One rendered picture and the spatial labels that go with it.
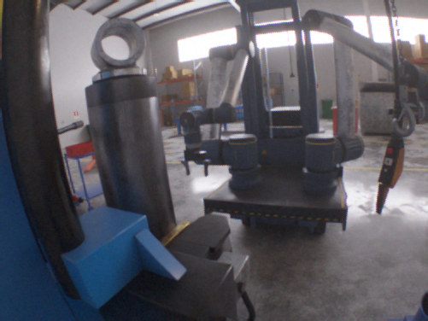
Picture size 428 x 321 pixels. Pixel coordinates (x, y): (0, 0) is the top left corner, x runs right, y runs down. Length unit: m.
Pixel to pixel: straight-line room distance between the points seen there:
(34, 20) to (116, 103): 0.33
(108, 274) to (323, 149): 1.36
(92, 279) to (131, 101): 0.43
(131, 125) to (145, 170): 0.13
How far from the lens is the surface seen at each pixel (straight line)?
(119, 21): 0.73
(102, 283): 0.44
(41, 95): 0.39
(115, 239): 0.44
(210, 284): 0.45
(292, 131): 2.25
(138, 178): 0.66
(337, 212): 1.41
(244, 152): 1.64
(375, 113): 8.24
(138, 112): 0.64
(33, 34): 0.41
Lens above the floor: 1.39
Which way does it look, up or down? 14 degrees down
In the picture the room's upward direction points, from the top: 6 degrees counter-clockwise
